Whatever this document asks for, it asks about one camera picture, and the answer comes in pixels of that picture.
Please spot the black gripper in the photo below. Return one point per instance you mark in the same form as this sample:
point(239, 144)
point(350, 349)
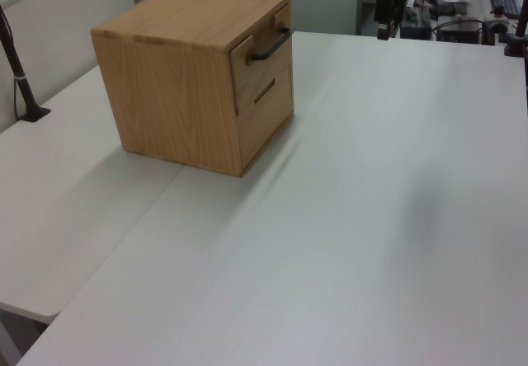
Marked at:
point(384, 5)

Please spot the wooden drawer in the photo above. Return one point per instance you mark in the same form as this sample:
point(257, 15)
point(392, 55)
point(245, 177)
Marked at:
point(264, 81)

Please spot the black electronics box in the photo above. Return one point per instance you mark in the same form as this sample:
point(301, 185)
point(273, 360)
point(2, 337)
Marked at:
point(461, 31)

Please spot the black clamp stand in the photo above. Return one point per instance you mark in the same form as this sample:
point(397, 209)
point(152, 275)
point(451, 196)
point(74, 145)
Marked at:
point(518, 36)

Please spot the light wooden cabinet box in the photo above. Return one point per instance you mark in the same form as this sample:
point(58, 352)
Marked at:
point(169, 90)

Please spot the black camera pole with base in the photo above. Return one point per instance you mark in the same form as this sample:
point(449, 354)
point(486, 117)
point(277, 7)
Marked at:
point(20, 75)

